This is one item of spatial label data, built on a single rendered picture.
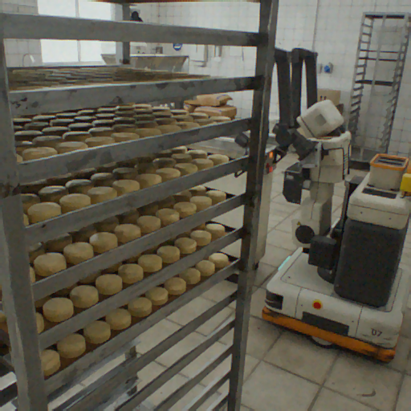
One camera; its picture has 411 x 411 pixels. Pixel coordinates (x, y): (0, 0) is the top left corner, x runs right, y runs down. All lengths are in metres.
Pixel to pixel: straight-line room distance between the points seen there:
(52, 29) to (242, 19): 6.41
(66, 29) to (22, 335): 0.42
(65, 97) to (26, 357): 0.37
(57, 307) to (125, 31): 0.46
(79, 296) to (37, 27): 0.45
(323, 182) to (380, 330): 0.74
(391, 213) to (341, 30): 4.66
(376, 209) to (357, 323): 0.56
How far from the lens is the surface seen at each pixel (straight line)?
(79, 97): 0.64
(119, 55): 1.27
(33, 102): 0.60
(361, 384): 2.19
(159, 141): 0.76
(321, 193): 2.23
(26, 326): 0.66
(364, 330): 2.20
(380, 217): 1.99
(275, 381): 2.09
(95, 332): 0.86
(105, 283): 0.84
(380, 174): 2.11
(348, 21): 6.40
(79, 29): 0.64
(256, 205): 1.04
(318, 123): 2.13
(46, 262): 0.74
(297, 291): 2.22
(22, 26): 0.59
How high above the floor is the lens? 1.40
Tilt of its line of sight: 21 degrees down
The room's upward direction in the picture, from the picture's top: 3 degrees clockwise
